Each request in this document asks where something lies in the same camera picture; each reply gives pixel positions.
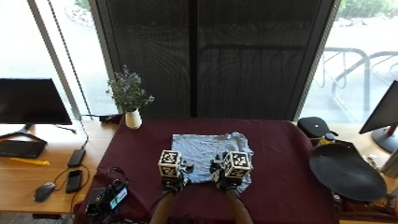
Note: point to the black computer monitor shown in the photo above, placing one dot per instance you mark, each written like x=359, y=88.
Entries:
x=29, y=101

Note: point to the person's right hand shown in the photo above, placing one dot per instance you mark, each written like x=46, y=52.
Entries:
x=222, y=182

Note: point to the metal bicycle rack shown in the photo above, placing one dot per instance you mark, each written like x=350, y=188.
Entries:
x=356, y=77

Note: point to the black keyboard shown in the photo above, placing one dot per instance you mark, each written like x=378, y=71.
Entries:
x=21, y=148

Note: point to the green flower bunch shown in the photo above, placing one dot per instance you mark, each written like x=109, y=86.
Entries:
x=129, y=91

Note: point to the black rounded case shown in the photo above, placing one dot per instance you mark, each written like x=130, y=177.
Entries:
x=315, y=127

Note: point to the black phone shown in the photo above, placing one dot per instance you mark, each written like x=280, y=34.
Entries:
x=74, y=181

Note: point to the yellow flat tool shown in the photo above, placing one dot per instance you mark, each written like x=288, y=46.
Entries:
x=30, y=161

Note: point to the yellow bottle with black cap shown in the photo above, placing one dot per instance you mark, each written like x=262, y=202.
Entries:
x=328, y=139

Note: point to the black device with screen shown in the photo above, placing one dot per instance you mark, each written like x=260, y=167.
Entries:
x=109, y=196

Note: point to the light blue cloth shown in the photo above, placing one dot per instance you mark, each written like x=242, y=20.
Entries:
x=203, y=149

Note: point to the maroon tablecloth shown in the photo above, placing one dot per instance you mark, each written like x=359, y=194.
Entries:
x=274, y=174

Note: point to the person's left hand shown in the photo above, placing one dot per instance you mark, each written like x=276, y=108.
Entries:
x=178, y=182

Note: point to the black monitor with grey stand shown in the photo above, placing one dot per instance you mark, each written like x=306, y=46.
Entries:
x=385, y=115

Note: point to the white marker cube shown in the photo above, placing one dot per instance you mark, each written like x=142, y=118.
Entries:
x=170, y=163
x=238, y=164

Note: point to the black power adapter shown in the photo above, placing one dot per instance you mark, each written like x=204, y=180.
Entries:
x=77, y=157

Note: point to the grey computer mouse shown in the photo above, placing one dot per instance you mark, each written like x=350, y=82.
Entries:
x=45, y=191

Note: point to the dark mesh window screen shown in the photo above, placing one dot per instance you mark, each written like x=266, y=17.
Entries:
x=216, y=59

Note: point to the white vase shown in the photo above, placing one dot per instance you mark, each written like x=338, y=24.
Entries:
x=134, y=119

